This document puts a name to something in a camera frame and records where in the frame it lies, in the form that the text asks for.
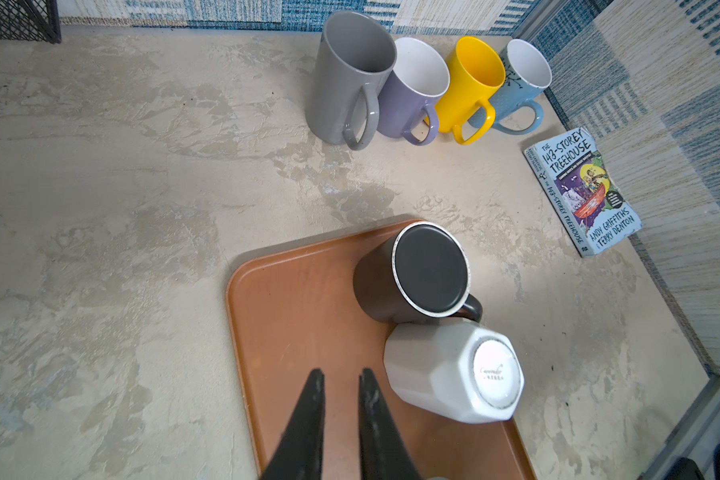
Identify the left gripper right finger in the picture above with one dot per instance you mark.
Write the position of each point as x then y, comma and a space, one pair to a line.
382, 452

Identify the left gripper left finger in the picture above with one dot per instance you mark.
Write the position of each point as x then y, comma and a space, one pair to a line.
299, 454

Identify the purple mug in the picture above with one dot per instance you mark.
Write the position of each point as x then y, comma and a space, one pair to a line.
407, 101

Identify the grey mug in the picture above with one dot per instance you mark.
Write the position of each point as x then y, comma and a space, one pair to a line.
356, 55

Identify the yellow mug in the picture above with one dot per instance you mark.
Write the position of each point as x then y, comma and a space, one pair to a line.
464, 83

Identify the blue speckled mug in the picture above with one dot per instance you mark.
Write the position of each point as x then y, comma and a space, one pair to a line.
527, 74

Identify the white mug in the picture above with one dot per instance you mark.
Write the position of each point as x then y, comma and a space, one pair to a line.
457, 369

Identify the black mug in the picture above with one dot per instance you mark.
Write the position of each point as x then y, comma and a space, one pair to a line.
421, 275

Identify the brown plastic tray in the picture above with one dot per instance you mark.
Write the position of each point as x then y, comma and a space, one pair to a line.
292, 309

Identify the colourful magazine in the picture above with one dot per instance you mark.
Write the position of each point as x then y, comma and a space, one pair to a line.
572, 174

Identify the black wire shelf rack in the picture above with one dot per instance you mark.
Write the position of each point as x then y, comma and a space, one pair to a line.
30, 20

